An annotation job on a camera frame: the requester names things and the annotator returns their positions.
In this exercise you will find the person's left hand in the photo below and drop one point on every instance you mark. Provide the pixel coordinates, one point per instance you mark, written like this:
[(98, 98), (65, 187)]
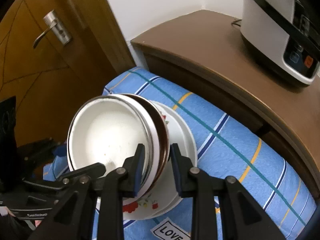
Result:
[(14, 228)]

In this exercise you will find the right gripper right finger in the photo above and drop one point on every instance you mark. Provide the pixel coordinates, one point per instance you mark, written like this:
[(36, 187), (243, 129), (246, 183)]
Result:
[(241, 215)]

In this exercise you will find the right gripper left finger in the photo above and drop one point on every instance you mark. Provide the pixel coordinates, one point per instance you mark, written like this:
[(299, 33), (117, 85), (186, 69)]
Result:
[(72, 217)]

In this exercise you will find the brown wooden cabinet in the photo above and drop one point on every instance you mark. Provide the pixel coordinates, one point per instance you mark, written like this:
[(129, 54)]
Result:
[(204, 53)]

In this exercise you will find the wooden door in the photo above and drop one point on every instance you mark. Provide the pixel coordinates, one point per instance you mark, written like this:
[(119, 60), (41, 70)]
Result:
[(51, 82)]

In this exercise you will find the stainless steel bowl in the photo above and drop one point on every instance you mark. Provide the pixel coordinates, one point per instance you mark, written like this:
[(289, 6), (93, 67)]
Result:
[(162, 132)]

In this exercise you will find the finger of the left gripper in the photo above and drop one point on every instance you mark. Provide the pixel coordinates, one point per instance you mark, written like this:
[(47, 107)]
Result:
[(36, 154), (94, 174)]

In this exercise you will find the blue checked tablecloth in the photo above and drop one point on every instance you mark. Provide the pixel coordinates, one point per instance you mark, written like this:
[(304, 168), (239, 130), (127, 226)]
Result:
[(224, 148)]

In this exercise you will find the plain white plate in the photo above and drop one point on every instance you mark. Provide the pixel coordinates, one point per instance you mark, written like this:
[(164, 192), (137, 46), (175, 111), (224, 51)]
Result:
[(190, 152)]

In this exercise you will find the metal door handle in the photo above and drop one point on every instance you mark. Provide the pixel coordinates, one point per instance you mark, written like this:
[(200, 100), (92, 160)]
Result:
[(55, 25)]

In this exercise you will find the red floral white plate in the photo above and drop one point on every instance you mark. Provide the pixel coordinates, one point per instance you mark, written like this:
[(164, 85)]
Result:
[(155, 202)]

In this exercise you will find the white rice cooker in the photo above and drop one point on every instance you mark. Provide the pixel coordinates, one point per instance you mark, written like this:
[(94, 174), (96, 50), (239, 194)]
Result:
[(284, 36)]

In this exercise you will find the pink plastic bowl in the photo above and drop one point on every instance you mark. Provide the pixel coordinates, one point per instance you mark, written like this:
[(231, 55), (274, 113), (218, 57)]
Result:
[(153, 146)]

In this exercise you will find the white enamel bowl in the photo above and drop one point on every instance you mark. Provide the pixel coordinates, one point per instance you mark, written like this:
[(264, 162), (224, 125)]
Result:
[(105, 130)]

